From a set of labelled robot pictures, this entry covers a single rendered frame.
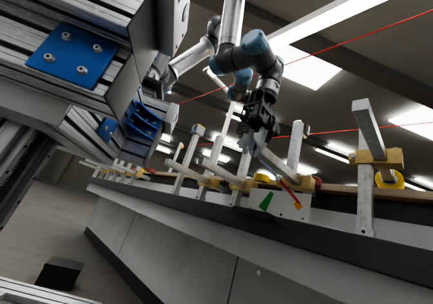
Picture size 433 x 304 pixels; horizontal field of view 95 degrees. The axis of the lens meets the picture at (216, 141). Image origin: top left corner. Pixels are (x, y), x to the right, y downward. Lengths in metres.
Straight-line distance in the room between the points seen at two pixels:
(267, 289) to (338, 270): 0.41
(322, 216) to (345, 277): 0.31
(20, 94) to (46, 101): 0.04
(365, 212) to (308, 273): 0.25
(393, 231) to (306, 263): 0.33
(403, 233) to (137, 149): 0.95
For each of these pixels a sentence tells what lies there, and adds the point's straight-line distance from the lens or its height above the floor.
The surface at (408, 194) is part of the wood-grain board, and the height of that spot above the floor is 0.88.
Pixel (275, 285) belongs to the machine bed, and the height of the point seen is 0.45.
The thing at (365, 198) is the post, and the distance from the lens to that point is 0.77.
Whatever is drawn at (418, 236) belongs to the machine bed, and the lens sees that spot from 0.96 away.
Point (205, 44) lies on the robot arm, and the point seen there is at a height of 1.48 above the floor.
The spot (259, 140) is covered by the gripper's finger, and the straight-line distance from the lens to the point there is 0.58.
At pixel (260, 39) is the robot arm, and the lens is 0.64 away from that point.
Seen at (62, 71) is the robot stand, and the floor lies 0.74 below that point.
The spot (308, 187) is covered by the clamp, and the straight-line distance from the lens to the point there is 0.81.
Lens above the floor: 0.61
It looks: 22 degrees up
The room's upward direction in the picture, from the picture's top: 18 degrees clockwise
